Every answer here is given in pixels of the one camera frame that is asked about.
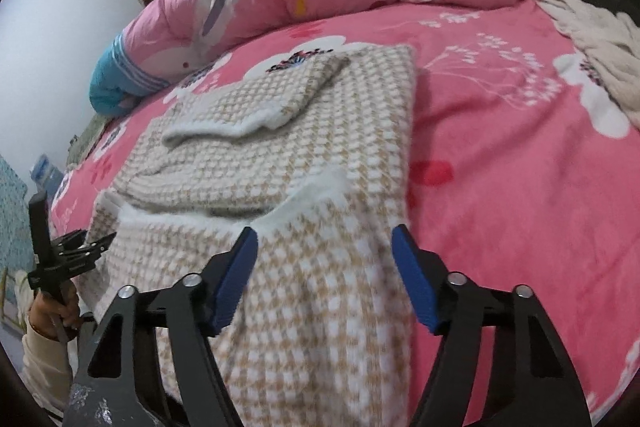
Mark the beige white houndstooth coat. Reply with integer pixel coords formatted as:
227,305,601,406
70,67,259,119
78,44,416,426

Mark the cream sleeved left forearm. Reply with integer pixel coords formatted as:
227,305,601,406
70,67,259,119
21,324,73,414

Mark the person's left hand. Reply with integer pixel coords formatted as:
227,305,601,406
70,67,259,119
28,282,81,340

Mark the grey green patterned cloth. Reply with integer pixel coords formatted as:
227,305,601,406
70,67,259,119
65,114,112,170

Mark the pink floral bed sheet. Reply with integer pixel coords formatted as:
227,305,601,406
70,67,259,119
52,0,639,421

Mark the cream fuzzy garment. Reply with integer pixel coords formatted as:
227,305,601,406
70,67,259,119
535,0,639,127

